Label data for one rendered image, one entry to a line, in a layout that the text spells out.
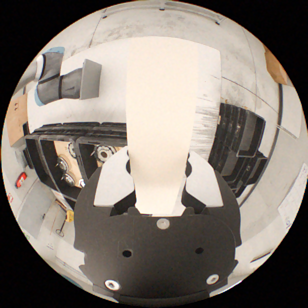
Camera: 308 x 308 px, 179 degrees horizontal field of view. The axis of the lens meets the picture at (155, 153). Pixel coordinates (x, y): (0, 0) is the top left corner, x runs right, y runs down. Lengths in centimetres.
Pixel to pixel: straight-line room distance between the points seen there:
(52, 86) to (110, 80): 28
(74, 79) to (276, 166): 312
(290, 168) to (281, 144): 59
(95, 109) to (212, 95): 58
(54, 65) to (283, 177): 317
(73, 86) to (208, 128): 63
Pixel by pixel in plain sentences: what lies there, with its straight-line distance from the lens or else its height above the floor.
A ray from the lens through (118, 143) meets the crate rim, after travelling 31.
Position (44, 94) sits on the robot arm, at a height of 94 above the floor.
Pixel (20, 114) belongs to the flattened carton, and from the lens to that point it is 324.
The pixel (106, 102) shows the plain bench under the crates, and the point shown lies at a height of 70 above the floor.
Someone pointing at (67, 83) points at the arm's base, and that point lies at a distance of 47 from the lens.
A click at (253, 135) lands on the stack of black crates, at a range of 120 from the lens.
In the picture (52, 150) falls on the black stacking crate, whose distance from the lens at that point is 68.
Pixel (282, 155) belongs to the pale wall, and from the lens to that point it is 281.
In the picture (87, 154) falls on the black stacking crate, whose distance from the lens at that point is 45.
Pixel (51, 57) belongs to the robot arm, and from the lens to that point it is 47.
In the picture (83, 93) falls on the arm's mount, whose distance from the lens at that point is 45.
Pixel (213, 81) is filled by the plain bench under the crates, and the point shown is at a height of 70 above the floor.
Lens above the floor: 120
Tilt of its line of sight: 60 degrees down
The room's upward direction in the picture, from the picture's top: 180 degrees clockwise
